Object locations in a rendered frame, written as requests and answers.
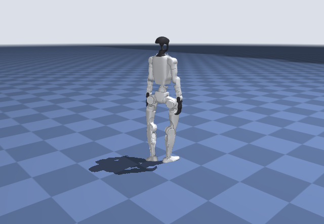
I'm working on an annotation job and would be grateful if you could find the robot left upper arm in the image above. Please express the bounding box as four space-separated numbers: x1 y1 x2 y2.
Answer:
148 56 154 81

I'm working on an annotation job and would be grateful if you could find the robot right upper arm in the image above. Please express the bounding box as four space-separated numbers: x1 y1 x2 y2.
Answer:
167 57 178 84

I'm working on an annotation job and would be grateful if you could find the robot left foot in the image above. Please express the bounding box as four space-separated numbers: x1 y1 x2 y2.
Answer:
146 155 158 161

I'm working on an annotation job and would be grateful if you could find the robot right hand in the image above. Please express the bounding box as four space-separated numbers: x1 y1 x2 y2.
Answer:
175 97 182 115

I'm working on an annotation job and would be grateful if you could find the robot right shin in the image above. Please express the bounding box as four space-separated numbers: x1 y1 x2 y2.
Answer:
165 128 176 159

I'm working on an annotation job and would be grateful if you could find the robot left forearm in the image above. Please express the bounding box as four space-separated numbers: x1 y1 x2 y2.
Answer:
146 78 153 95

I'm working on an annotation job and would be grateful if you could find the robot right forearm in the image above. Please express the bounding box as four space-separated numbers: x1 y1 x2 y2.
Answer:
174 77 183 101

